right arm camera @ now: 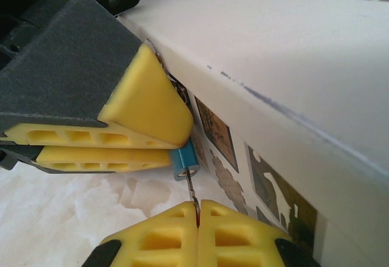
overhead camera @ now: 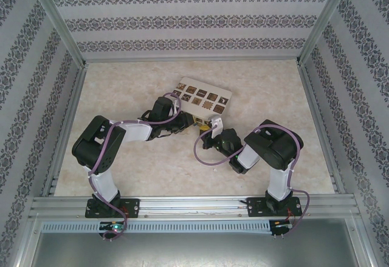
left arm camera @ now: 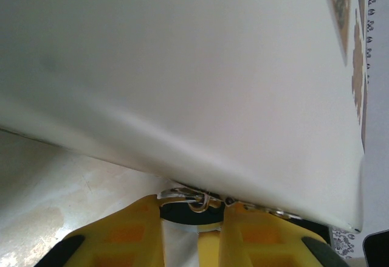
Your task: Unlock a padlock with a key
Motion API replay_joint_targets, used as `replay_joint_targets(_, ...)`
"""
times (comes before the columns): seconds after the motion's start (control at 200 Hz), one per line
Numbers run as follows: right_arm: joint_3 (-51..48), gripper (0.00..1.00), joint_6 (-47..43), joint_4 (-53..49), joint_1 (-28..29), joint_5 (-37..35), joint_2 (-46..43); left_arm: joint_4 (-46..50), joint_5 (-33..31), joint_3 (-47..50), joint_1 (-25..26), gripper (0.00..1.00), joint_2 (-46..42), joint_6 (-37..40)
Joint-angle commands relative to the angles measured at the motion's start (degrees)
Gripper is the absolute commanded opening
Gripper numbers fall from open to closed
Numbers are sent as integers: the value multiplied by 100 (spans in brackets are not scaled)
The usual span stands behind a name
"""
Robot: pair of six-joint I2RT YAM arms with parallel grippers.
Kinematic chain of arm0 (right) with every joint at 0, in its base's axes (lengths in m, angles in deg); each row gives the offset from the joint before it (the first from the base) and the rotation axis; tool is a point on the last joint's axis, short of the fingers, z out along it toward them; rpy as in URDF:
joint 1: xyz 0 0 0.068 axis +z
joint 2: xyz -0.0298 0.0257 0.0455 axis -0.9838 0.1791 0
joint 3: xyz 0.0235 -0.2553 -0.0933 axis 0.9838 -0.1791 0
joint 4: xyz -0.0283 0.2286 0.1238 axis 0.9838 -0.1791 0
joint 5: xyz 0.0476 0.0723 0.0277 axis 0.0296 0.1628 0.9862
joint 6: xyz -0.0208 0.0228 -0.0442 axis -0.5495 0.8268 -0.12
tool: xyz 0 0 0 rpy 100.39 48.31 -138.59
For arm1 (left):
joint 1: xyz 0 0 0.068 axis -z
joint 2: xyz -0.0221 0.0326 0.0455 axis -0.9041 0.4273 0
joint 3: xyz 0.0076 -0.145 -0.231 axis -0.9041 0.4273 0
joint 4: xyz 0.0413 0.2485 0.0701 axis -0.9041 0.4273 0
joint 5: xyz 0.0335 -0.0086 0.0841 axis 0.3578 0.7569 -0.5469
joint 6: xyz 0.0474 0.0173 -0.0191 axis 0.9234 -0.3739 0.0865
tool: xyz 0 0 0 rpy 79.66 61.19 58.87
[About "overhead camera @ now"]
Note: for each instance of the white box with picture tiles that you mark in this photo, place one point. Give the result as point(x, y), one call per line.
point(200, 96)

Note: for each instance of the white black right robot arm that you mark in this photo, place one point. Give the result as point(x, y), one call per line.
point(281, 182)

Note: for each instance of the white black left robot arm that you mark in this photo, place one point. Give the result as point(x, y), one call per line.
point(136, 131)

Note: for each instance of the grey metal panel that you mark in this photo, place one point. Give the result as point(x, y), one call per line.
point(194, 251)

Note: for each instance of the small circuit board green light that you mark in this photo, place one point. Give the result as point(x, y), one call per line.
point(115, 227)

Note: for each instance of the thin aluminium back rail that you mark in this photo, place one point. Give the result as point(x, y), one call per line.
point(152, 61)

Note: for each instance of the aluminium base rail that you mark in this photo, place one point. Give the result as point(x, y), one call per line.
point(194, 203)

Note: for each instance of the aluminium side rail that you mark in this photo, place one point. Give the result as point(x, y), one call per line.
point(323, 127)
point(67, 127)

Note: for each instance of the aluminium frame post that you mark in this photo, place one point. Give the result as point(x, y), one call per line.
point(323, 20)
point(59, 20)

